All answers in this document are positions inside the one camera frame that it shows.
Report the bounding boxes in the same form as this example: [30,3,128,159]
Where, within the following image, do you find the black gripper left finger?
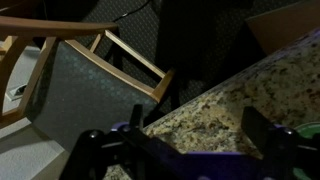
[129,104,143,130]

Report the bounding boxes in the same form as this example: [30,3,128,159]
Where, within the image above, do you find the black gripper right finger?
[241,107,276,153]

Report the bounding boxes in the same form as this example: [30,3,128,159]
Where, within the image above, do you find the green bowl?
[294,122,320,180]

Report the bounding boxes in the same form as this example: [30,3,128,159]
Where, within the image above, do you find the wooden chair with grey seat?
[0,16,175,151]

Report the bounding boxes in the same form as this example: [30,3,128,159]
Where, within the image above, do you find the brown cardboard box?
[246,0,320,54]

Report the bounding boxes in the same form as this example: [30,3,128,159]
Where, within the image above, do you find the black floor cable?
[111,0,152,23]

